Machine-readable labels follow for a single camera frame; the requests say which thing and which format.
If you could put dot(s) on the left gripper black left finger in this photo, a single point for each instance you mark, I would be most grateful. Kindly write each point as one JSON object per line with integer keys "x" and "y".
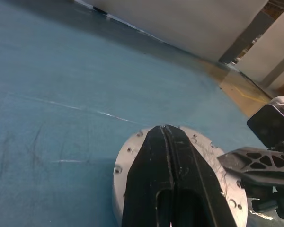
{"x": 146, "y": 179}

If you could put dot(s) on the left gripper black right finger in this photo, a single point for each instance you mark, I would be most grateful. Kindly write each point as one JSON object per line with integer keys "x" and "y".
{"x": 194, "y": 184}

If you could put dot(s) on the silver finned motor lid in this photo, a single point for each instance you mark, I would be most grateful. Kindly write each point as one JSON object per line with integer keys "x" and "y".
{"x": 132, "y": 151}

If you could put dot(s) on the blue plastic table cover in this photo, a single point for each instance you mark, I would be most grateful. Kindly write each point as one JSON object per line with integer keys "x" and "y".
{"x": 61, "y": 94}

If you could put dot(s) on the white panel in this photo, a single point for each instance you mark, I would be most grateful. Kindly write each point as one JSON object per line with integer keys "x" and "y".
{"x": 269, "y": 47}

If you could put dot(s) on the white foam backdrop board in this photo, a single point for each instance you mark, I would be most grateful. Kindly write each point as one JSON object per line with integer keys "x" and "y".
{"x": 180, "y": 23}

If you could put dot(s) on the small black clip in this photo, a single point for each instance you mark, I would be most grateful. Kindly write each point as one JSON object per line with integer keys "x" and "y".
{"x": 99, "y": 10}

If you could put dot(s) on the dark grey post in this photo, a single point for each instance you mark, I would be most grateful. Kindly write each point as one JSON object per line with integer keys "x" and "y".
{"x": 246, "y": 30}

